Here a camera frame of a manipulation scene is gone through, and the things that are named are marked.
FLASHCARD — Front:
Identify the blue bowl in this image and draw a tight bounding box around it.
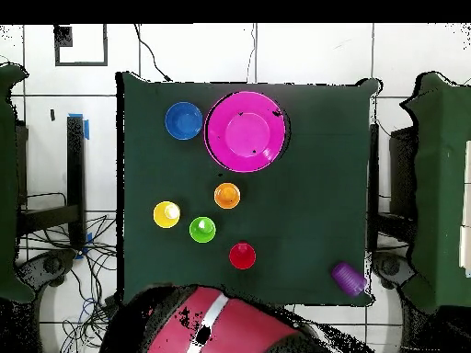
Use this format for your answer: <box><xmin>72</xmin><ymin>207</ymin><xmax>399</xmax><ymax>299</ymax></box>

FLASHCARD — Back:
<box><xmin>164</xmin><ymin>101</ymin><xmax>204</xmax><ymax>142</ymax></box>

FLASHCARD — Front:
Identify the purple cup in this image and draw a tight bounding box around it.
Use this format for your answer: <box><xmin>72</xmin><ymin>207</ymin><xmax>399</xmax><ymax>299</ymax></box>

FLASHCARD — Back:
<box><xmin>330</xmin><ymin>261</ymin><xmax>368</xmax><ymax>298</ymax></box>

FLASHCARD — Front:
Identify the green-clothed side table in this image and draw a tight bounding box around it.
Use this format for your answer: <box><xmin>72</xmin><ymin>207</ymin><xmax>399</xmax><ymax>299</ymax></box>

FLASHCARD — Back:
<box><xmin>400</xmin><ymin>71</ymin><xmax>471</xmax><ymax>313</ymax></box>
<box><xmin>0</xmin><ymin>62</ymin><xmax>36</xmax><ymax>304</ymax></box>

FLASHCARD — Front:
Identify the large pink bowl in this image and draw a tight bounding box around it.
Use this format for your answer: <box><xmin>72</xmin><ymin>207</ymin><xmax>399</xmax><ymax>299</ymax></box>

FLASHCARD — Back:
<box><xmin>203</xmin><ymin>90</ymin><xmax>288</xmax><ymax>174</ymax></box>

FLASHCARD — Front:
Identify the blue tape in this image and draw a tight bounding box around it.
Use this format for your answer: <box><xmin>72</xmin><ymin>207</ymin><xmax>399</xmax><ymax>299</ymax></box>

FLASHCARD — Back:
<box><xmin>67</xmin><ymin>112</ymin><xmax>90</xmax><ymax>141</ymax></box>

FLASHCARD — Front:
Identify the green cup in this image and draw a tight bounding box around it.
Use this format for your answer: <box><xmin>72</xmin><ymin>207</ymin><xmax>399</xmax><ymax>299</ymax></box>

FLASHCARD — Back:
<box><xmin>188</xmin><ymin>216</ymin><xmax>217</xmax><ymax>245</ymax></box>

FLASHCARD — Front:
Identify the white board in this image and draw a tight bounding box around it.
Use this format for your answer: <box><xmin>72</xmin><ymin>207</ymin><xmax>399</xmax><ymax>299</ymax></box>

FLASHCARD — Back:
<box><xmin>458</xmin><ymin>139</ymin><xmax>471</xmax><ymax>279</ymax></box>

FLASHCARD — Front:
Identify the orange cup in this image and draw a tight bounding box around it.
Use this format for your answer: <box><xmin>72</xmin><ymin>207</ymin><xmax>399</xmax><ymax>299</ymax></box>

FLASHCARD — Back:
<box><xmin>213</xmin><ymin>182</ymin><xmax>242</xmax><ymax>211</ymax></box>

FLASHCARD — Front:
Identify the red cup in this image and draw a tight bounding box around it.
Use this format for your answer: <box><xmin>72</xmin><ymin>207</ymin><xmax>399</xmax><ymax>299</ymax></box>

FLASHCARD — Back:
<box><xmin>228</xmin><ymin>242</ymin><xmax>258</xmax><ymax>270</ymax></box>

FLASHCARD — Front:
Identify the dark green tablecloth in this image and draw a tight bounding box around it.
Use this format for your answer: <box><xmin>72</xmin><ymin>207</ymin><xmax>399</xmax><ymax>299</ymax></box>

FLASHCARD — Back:
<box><xmin>116</xmin><ymin>71</ymin><xmax>380</xmax><ymax>308</ymax></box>

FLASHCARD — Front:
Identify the black square frame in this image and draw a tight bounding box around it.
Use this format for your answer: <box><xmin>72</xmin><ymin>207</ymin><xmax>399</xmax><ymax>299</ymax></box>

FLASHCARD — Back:
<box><xmin>53</xmin><ymin>23</ymin><xmax>109</xmax><ymax>68</ymax></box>

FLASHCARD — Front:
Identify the black post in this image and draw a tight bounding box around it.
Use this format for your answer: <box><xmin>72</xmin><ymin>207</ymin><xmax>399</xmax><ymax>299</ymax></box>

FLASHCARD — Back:
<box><xmin>66</xmin><ymin>115</ymin><xmax>86</xmax><ymax>247</ymax></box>

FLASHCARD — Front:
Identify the blue cable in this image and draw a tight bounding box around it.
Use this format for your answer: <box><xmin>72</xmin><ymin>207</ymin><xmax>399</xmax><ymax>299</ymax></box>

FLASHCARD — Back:
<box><xmin>79</xmin><ymin>297</ymin><xmax>108</xmax><ymax>325</ymax></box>

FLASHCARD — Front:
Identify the thin black cable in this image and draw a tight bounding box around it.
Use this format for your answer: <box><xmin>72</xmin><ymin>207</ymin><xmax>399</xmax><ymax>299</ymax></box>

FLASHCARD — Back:
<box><xmin>132</xmin><ymin>23</ymin><xmax>174</xmax><ymax>83</ymax></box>

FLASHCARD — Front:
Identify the yellow cup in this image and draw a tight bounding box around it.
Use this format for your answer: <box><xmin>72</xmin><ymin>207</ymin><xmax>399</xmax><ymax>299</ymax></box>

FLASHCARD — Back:
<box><xmin>152</xmin><ymin>200</ymin><xmax>182</xmax><ymax>230</ymax></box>

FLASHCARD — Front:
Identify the black wheeled base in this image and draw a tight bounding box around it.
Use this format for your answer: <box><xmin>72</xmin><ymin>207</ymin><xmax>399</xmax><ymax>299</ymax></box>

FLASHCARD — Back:
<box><xmin>371</xmin><ymin>251</ymin><xmax>415</xmax><ymax>290</ymax></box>
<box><xmin>16</xmin><ymin>248</ymin><xmax>78</xmax><ymax>291</ymax></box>

